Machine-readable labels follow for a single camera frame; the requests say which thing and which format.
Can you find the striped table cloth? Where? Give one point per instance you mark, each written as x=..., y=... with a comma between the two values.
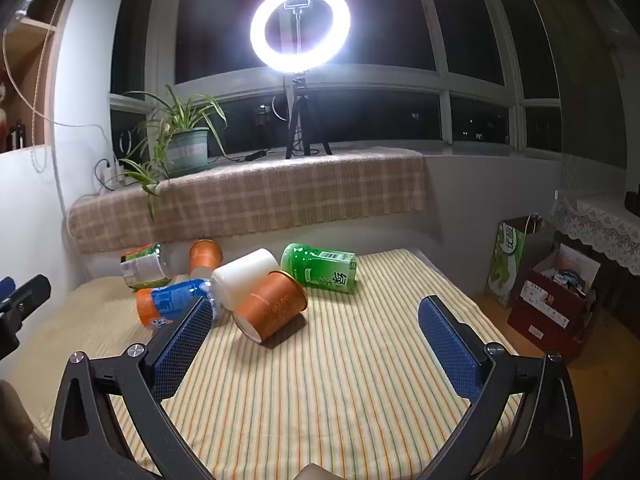
x=325, y=390

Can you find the red cardboard box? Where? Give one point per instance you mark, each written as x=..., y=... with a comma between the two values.
x=545, y=315

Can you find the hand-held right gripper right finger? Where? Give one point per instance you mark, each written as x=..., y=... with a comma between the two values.
x=450, y=352

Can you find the white lace cloth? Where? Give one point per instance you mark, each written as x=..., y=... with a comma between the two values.
x=605, y=225

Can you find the white power strip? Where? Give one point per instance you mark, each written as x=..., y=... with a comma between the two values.
x=107, y=177

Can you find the small orange paper cup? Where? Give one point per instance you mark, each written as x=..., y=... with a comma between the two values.
x=204, y=260

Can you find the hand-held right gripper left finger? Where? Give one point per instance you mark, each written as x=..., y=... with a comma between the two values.
x=182, y=352

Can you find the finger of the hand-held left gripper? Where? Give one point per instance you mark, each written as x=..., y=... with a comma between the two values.
x=5, y=287
x=27, y=296

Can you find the plaid windowsill cloth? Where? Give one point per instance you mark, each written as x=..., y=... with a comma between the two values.
x=300, y=185

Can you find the green tea bottle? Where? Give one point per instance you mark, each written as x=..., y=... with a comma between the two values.
x=315, y=265

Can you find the blue orange bottle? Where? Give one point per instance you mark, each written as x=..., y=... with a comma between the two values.
x=165, y=302

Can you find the large orange paper cup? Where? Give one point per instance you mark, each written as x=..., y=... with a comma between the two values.
x=272, y=305

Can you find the wooden shelf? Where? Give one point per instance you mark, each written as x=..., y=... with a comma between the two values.
x=25, y=60

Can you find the potted spider plant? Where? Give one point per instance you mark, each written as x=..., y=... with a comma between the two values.
x=187, y=150

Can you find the green paper bag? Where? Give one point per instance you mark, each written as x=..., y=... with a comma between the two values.
x=507, y=265

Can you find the black tripod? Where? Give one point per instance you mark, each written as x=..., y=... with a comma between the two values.
x=299, y=95

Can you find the dark curtain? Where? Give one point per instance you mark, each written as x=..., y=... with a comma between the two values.
x=590, y=85

